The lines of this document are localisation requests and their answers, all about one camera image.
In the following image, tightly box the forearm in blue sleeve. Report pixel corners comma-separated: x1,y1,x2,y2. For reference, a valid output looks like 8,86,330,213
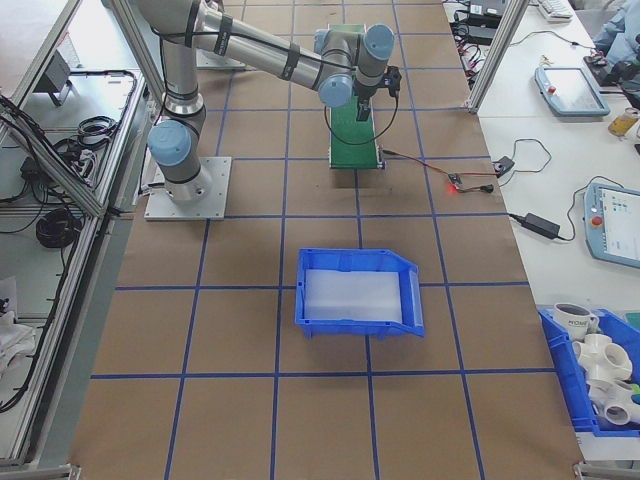
593,0,640,64

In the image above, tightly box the green belt conveyor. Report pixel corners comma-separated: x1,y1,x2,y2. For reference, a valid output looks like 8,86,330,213
327,23,387,173

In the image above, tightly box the power strip with red switches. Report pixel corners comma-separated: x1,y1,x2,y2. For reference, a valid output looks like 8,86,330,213
458,39,485,81

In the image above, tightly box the black power supply brick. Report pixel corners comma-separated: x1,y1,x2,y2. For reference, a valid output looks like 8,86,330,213
452,22,496,44

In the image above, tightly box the black brick with white label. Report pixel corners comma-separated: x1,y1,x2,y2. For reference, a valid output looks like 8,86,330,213
467,0,506,16

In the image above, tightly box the teach pendant with grey screen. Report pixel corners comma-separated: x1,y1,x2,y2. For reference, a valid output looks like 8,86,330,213
533,64,612,119

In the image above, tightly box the white keyboard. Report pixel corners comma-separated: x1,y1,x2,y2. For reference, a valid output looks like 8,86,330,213
538,0,574,22

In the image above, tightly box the black power adapter brick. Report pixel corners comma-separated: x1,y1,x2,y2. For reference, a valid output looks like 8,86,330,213
522,211,562,239

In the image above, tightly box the blue open-front storage bin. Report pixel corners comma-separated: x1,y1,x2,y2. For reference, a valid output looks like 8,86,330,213
293,247,427,342

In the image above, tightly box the black handheld controller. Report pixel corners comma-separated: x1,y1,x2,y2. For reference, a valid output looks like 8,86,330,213
583,53,640,89

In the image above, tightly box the teach pendant with lit screen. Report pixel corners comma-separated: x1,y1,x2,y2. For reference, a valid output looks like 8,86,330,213
581,180,640,267

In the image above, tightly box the white printed mug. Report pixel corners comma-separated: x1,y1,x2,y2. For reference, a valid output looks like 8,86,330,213
552,302,600,337

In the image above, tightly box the white PVC pipe fitting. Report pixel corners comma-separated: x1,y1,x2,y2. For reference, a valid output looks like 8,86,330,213
585,377,640,430
571,333,635,382

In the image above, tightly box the blue bin of parts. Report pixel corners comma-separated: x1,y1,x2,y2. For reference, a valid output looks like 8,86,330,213
537,307,640,435

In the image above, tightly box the white crumpled cloth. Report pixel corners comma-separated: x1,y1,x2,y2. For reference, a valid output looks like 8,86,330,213
0,277,36,381

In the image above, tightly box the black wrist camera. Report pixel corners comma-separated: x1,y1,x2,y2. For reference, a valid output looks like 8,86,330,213
384,64,404,99

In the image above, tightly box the black looping camera cable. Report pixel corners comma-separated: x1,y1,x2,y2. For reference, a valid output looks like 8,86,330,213
322,94,401,146

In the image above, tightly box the red black conveyor wire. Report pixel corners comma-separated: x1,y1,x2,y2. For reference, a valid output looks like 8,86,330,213
379,146,454,179

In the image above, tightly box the aluminium profile post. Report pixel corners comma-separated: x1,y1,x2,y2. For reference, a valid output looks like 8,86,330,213
465,0,524,115

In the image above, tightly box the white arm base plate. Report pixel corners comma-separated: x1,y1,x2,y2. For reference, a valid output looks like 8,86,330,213
143,156,234,223
195,48,248,70

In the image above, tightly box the thin looped wire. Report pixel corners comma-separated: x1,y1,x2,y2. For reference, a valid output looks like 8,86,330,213
499,138,552,187

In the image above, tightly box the black cable coil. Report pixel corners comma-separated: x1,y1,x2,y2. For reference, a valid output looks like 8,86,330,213
35,207,84,249
77,116,121,141

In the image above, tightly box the V-shaped metal bar frame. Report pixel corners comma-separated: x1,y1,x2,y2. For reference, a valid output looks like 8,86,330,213
0,0,166,469

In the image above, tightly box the black cable bundle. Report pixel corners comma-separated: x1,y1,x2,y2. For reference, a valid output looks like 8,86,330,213
52,137,96,174

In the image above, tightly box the grey box in frame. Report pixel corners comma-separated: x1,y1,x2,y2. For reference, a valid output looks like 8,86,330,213
32,49,76,107

